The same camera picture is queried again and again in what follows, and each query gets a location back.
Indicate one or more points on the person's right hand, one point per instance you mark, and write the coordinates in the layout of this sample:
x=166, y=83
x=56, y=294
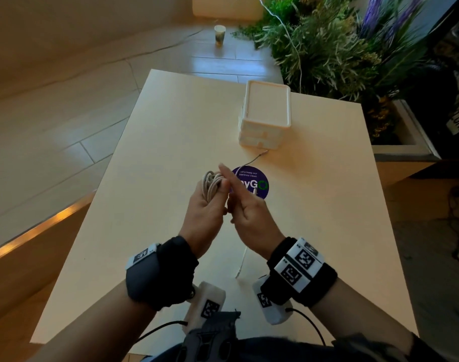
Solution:
x=256, y=222

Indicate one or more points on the person's left hand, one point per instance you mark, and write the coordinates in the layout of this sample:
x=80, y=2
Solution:
x=205, y=218

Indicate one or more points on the white plastic drawer box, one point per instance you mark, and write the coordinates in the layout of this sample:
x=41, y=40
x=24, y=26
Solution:
x=267, y=103

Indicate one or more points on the person's right forearm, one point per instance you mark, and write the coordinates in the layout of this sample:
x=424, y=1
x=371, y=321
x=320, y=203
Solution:
x=361, y=316

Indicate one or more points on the person's left forearm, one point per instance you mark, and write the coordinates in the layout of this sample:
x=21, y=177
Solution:
x=101, y=328

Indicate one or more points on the person's dark clothing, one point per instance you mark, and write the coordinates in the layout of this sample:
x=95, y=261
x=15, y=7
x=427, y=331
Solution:
x=290, y=352

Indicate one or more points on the grey wooden planter box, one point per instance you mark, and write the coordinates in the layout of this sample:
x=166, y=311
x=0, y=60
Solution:
x=410, y=154

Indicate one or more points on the round purple sticker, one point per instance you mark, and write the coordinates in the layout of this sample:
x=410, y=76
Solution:
x=261, y=184

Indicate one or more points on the black left wristband with markers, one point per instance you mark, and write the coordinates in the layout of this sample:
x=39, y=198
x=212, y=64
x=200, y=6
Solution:
x=169, y=271

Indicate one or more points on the black wristband with markers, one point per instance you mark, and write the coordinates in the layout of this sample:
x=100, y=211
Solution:
x=324, y=286
x=169, y=271

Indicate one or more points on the black right wristband with markers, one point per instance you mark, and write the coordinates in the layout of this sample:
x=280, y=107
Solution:
x=324, y=286

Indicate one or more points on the paper cup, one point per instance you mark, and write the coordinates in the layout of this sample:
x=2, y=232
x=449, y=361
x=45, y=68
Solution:
x=220, y=35

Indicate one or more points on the green potted plants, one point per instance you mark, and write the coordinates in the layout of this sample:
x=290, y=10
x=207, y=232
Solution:
x=335, y=56

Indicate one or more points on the brown wooden bench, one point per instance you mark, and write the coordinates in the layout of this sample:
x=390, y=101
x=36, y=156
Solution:
x=10, y=282

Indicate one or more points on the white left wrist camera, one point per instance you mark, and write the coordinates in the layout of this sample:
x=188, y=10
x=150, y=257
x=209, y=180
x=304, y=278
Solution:
x=214, y=292

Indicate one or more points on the black chest harness mount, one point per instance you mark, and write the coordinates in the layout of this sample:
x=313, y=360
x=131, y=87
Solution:
x=210, y=339

